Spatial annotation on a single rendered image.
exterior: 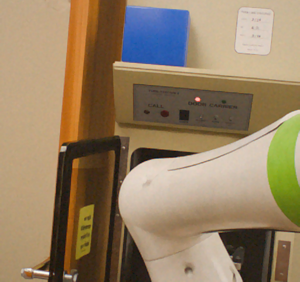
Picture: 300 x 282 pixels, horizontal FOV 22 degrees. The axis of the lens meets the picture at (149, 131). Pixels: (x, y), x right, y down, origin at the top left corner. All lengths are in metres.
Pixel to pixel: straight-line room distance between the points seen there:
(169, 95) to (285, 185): 0.60
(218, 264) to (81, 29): 0.48
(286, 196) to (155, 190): 0.26
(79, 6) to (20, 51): 0.57
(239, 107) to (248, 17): 0.17
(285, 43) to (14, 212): 0.81
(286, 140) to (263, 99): 0.57
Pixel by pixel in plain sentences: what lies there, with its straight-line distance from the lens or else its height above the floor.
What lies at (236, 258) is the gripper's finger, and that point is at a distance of 1.21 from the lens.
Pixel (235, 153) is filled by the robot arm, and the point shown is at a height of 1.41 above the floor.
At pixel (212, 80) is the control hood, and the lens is 1.22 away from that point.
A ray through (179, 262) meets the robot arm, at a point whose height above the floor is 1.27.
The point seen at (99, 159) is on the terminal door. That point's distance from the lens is 1.21.
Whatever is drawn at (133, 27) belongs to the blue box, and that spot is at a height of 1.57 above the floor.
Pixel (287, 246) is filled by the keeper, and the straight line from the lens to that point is 1.36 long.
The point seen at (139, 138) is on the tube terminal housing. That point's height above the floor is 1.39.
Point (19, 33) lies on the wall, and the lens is 1.82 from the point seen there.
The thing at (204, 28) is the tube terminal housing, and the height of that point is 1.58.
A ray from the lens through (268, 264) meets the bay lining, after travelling 1.39.
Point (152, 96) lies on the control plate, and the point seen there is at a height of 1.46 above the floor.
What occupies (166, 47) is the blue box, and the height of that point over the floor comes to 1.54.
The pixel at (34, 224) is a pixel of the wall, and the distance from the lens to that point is 1.83.
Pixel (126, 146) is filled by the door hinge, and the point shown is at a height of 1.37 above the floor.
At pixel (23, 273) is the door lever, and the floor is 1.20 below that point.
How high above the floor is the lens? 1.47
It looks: 3 degrees down
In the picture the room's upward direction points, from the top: 5 degrees clockwise
